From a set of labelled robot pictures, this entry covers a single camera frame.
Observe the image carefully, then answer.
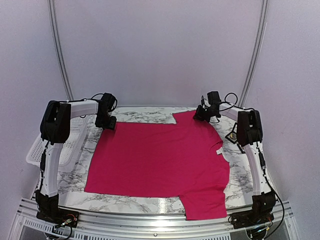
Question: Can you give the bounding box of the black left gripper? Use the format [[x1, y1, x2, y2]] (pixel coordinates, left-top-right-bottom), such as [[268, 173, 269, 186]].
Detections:
[[94, 112, 116, 130]]

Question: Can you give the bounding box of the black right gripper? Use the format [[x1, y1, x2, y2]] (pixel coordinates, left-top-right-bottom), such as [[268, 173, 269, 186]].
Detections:
[[193, 105, 217, 123]]

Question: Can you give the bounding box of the magenta t-shirt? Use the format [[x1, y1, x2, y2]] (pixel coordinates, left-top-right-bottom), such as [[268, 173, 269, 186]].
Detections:
[[84, 111, 230, 220]]

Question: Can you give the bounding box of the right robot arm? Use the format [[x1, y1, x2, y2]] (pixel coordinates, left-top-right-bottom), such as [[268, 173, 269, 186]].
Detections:
[[193, 91, 285, 229]]

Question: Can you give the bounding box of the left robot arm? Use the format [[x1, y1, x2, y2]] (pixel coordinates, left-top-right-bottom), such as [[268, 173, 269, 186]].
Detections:
[[35, 93, 118, 225]]

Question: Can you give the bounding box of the black hexagonal brooch display case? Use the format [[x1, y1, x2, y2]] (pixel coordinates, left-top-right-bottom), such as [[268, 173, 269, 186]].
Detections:
[[225, 123, 245, 154]]

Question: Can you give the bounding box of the white plastic perforated basket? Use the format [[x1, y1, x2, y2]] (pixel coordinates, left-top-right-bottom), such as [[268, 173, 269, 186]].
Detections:
[[26, 116, 89, 172]]

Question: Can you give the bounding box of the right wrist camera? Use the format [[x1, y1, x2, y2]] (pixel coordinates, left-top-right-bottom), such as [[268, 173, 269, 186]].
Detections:
[[200, 91, 222, 107]]

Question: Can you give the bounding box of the left aluminium frame post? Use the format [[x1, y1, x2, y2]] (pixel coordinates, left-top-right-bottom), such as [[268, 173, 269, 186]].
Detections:
[[47, 0, 74, 100]]

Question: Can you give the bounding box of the aluminium frame post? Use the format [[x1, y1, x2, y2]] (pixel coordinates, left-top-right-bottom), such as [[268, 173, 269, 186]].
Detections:
[[238, 0, 270, 107], [47, 0, 74, 100]]

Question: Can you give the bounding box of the right aluminium frame post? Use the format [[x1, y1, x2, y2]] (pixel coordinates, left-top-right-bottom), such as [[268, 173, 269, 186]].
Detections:
[[238, 0, 270, 107]]

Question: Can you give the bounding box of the aluminium front rail base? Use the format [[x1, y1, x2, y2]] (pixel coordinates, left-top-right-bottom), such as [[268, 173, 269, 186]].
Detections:
[[8, 198, 300, 240]]

